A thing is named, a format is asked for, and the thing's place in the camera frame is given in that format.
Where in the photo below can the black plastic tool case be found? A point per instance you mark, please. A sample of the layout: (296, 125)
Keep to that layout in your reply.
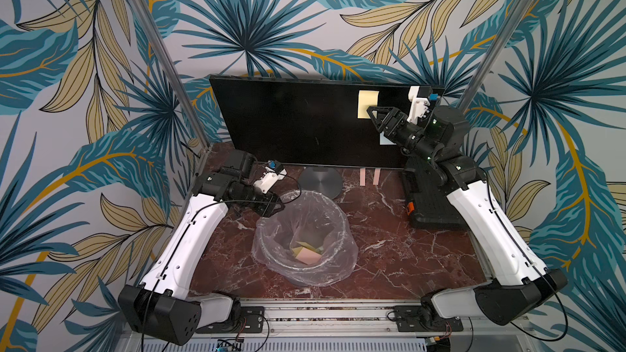
(426, 204)

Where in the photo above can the pink strip left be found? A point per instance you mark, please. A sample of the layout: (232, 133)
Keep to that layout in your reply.
(362, 177)

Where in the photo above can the pink strip right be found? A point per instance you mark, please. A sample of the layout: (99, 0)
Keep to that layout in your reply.
(376, 177)

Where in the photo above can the pink strip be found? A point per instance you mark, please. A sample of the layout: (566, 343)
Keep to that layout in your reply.
(376, 177)
(362, 177)

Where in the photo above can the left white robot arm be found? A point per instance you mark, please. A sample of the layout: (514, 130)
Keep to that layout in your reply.
(160, 305)

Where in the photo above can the aluminium frame post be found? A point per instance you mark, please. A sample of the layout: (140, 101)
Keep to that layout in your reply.
(511, 16)
(154, 38)

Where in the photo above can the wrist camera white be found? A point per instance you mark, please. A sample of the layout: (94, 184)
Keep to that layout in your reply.
(274, 171)
(421, 99)

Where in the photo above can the bin with clear plastic bag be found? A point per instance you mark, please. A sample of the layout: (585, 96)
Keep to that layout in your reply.
(317, 220)

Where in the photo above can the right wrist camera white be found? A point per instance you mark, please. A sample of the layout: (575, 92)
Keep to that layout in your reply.
(421, 99)

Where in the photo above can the grey round monitor stand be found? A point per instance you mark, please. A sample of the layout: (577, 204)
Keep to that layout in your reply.
(324, 180)

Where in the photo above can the left aluminium frame post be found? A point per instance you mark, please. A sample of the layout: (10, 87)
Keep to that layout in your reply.
(154, 38)

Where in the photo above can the right aluminium frame post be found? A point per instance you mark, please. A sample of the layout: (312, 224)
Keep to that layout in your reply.
(511, 16)

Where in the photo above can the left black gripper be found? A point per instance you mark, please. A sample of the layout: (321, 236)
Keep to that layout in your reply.
(266, 208)

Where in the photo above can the yellow sticky note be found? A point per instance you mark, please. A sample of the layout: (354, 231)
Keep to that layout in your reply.
(366, 100)

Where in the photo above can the blue sticky note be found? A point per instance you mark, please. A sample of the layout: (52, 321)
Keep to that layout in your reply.
(384, 141)

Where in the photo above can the black computer monitor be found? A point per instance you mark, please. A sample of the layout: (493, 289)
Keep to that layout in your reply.
(308, 122)

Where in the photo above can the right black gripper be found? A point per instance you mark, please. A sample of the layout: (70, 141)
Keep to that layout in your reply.
(396, 125)

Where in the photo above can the crumpled yellow notes in bin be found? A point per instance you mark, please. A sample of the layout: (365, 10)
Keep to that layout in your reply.
(303, 245)

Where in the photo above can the pink sticky note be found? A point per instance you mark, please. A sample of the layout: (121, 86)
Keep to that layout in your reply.
(307, 256)

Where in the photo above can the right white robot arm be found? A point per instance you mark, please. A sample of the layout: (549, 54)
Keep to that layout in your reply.
(451, 187)

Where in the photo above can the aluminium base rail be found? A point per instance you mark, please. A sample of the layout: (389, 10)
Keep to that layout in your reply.
(341, 325)

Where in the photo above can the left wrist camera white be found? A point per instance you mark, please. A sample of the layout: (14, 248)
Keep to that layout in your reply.
(274, 171)

